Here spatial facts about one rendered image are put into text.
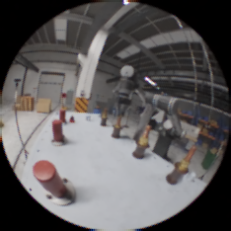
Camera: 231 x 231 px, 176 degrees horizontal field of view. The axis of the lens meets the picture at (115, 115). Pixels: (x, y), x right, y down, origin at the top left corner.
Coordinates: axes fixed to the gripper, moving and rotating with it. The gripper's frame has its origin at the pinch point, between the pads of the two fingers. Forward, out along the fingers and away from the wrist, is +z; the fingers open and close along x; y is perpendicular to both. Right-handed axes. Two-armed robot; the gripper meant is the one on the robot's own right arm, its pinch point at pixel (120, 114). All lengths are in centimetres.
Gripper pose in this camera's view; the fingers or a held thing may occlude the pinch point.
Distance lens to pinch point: 60.3
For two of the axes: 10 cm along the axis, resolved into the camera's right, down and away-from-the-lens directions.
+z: -2.0, 9.6, 1.9
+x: 7.8, 0.4, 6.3
